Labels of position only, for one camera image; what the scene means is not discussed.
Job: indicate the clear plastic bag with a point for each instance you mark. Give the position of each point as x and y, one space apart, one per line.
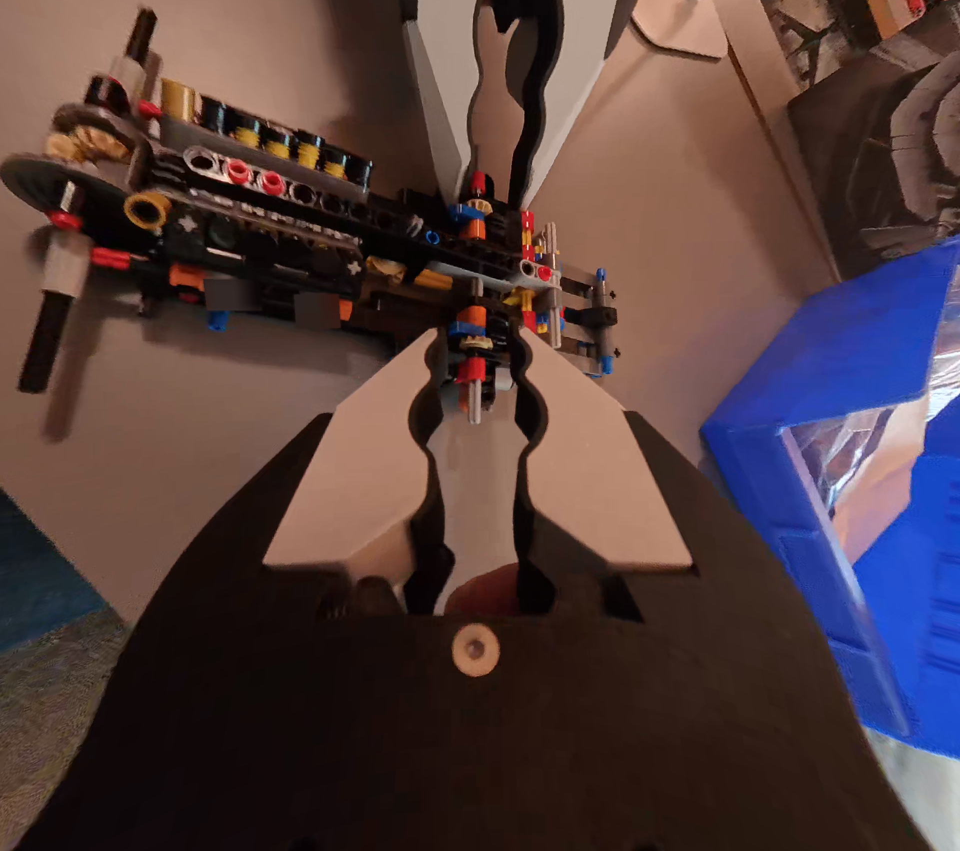
862 431

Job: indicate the brown paper bag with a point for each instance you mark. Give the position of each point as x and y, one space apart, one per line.
877 483

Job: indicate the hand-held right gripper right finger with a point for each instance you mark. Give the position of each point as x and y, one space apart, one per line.
600 483

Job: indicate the multicoloured lego technic model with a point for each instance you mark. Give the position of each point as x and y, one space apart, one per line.
300 228

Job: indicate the large blue plastic bin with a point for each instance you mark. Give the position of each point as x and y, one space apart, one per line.
825 356

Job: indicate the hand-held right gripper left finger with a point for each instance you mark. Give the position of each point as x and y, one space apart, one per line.
352 483

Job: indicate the dark printed cardboard box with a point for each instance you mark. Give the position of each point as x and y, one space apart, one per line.
885 153

